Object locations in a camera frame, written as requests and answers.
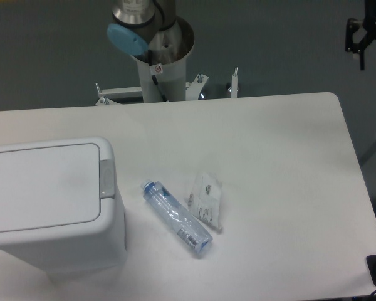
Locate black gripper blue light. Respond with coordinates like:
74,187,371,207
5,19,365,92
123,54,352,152
345,0,376,71

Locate white push-button trash can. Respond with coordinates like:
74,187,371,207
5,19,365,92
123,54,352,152
0,137,127,273

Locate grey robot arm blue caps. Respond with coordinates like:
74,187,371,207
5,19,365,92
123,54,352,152
107,1,376,70

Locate clear printed plastic bag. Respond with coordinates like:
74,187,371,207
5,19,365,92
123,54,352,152
184,172,222,233

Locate clear plastic water bottle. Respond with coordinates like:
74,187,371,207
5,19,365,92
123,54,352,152
141,180,213,257

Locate black cable on pedestal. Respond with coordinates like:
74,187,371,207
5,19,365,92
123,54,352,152
148,49,170,103

